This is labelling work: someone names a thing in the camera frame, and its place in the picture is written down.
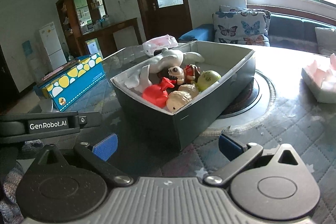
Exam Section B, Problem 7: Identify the green apple toy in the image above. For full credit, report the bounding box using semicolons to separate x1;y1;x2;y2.
195;71;221;92

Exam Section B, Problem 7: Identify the tan peanut toy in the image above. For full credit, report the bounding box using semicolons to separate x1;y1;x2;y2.
166;84;199;113

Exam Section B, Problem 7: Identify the red round toy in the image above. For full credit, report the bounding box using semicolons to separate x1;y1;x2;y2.
142;77;177;108

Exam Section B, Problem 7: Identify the white plush rabbit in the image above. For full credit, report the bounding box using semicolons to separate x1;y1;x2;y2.
124;48;205;93

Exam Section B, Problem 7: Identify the small red figurine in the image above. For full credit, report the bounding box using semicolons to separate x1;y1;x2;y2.
183;64;201;84

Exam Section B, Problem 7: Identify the gloved hand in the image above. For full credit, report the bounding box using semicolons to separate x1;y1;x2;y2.
0;138;44;224

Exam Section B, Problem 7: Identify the round lazy susan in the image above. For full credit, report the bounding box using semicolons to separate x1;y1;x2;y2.
201;70;276;137

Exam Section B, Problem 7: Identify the blue yellow dotted box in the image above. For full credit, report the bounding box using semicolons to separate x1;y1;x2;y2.
34;53;105;112

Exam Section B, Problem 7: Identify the quilted table mat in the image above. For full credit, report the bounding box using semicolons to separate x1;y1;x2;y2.
15;43;336;224

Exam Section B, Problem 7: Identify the grey cardboard box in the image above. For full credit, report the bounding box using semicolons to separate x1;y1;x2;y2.
110;41;255;150

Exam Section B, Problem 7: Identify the white refrigerator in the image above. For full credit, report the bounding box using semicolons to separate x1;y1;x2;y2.
39;22;67;70

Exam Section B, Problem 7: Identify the tissue pack near window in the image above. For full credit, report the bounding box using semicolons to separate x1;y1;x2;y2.
301;53;335;104

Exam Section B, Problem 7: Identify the butterfly pillow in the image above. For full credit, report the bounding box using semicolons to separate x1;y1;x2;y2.
213;8;272;47

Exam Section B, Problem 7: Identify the blue sofa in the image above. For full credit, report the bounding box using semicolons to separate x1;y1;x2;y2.
179;9;335;56

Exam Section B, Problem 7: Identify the tissue pack near door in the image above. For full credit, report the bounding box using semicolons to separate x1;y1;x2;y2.
142;34;178;57

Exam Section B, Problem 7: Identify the wooden cabinet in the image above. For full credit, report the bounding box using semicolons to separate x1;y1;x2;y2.
56;0;142;57

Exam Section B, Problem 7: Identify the grey cushion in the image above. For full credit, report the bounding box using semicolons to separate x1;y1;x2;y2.
315;27;336;56

